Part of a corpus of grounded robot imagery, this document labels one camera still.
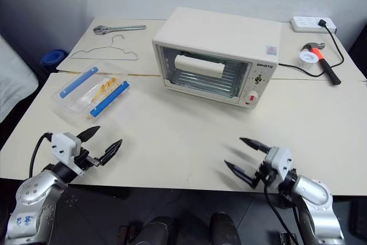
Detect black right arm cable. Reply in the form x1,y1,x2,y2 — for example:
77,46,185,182
263,180,300,245

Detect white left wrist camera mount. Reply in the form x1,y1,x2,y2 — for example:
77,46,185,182
50,131,85,176

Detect grey cushion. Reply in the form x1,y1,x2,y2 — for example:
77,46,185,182
0,34,40,123

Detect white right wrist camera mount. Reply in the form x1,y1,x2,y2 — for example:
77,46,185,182
263,146,294,184

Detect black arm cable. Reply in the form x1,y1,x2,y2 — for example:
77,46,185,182
29,132,54,179
263,180,300,245

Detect yellow french fries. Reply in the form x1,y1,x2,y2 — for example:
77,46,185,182
87,76,120,120

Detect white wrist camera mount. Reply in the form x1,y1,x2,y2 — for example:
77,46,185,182
50,131,85,176
263,146,294,184

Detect white wire clothes hanger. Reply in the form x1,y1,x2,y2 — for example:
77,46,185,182
70,34,139,62

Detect dark rounded shape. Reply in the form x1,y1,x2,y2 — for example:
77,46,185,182
210,212,242,245
139,215,176,245

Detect hammer with orange black handle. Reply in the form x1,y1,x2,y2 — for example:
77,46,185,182
299,41,342,87

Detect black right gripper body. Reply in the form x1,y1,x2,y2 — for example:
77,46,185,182
253,160,279,193

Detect silver adjustable wrench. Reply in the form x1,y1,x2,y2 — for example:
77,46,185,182
93,24,147,36

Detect white power strip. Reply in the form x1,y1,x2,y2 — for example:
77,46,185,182
289,15,338,34

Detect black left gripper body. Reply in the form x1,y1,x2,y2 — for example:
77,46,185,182
73,147,100,172

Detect black power cable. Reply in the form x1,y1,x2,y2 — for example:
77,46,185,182
278,19,345,79

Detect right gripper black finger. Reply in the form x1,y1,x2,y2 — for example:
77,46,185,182
224,160,260,190
239,137,272,154

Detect cream oven door handle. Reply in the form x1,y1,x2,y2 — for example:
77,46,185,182
174,53,226,79

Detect clear container with blue clips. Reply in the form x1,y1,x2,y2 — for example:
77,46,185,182
50,60,134,127

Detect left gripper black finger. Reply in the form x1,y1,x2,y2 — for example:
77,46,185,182
76,125,101,143
95,138,124,167

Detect cream toaster oven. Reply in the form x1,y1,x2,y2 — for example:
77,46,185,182
151,6,283,111

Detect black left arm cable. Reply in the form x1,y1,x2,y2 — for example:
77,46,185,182
29,132,54,179

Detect blue container clip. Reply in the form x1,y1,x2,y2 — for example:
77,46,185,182
58,65,99,99
89,80,130,118

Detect white tape roll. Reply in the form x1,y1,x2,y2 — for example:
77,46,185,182
298,51,319,69

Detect blue plastic basin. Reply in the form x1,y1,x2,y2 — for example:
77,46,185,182
40,49,69,68

